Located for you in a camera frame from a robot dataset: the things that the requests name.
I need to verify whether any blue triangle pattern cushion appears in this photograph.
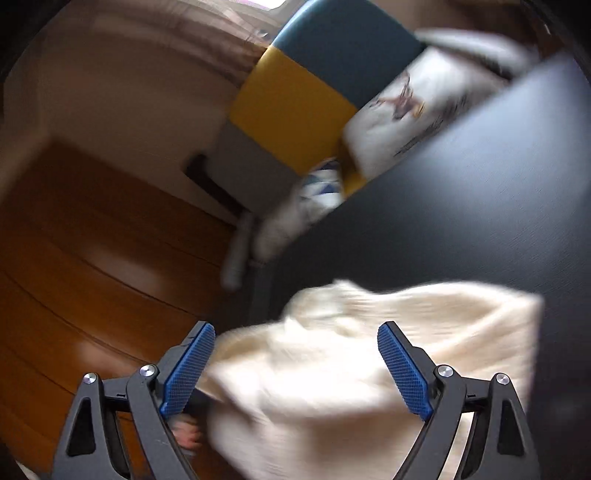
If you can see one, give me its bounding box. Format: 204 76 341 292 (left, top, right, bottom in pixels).
250 158 348 264

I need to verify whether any yellow blue grey sofa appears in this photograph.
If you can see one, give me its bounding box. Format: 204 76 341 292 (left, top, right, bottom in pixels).
184 1 425 217

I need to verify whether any cream knitted sweater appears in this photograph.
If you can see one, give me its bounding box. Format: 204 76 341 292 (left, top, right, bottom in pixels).
197 280 544 479

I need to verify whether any white deer print cushion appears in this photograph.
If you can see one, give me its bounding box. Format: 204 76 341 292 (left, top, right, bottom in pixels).
344 28 540 180

